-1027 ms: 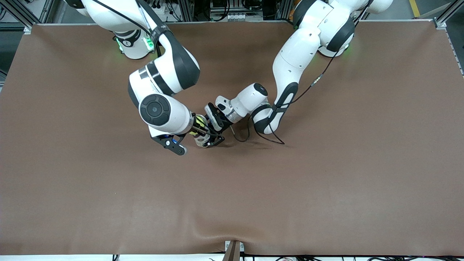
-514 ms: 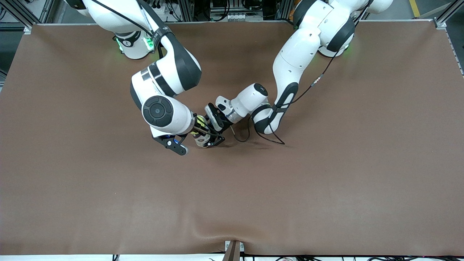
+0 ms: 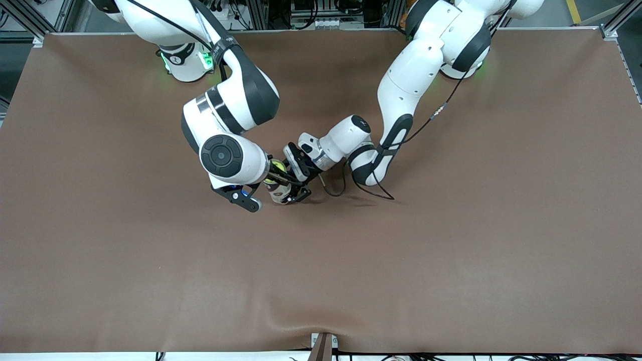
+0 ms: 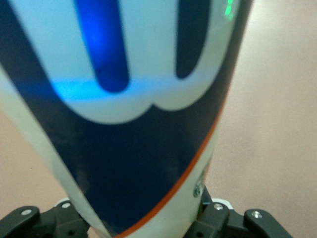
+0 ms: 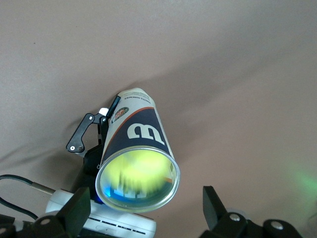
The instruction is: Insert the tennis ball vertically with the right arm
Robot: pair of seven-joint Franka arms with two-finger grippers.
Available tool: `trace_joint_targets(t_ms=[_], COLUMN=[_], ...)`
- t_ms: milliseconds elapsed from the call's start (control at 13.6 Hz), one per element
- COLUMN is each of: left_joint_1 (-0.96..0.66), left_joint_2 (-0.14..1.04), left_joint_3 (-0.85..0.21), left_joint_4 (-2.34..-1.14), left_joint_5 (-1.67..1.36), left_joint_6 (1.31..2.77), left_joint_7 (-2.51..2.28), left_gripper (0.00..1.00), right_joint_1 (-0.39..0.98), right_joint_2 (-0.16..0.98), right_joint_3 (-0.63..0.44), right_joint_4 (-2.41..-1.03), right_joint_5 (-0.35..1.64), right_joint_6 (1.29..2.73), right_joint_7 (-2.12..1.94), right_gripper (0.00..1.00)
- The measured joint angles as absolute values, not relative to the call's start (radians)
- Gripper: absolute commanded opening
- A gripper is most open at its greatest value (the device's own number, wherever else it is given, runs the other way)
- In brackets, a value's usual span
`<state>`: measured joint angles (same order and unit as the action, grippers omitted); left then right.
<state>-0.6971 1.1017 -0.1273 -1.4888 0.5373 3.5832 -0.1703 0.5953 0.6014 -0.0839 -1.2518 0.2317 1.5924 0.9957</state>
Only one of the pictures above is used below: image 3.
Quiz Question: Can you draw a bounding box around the Wilson tennis ball can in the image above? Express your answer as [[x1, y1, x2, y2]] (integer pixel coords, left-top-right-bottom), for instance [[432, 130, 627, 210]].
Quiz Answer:
[[263, 173, 294, 205]]

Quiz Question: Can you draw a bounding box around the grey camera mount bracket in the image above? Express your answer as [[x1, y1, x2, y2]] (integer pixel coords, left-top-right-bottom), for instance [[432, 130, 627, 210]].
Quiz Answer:
[[310, 332, 339, 361]]

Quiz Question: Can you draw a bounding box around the aluminium frame strut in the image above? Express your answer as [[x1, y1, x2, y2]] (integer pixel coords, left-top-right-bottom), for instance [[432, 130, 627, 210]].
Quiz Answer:
[[599, 0, 642, 106]]

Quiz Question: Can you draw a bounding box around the brown table cover mat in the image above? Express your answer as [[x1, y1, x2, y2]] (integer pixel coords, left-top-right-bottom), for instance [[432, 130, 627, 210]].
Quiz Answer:
[[0, 28, 642, 354]]

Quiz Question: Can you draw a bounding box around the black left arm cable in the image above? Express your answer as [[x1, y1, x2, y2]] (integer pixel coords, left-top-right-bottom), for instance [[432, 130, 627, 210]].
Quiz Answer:
[[321, 0, 515, 201]]

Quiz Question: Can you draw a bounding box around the aluminium frame post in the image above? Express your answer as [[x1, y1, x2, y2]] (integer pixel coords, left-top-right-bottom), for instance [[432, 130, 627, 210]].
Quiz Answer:
[[249, 0, 270, 30]]

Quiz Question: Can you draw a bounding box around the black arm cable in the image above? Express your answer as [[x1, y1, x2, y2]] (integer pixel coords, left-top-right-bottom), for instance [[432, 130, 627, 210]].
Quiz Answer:
[[125, 0, 231, 83], [321, 0, 515, 201]]

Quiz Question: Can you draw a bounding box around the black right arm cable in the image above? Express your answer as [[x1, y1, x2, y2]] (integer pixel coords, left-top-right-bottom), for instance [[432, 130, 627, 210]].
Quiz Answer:
[[125, 0, 231, 83]]

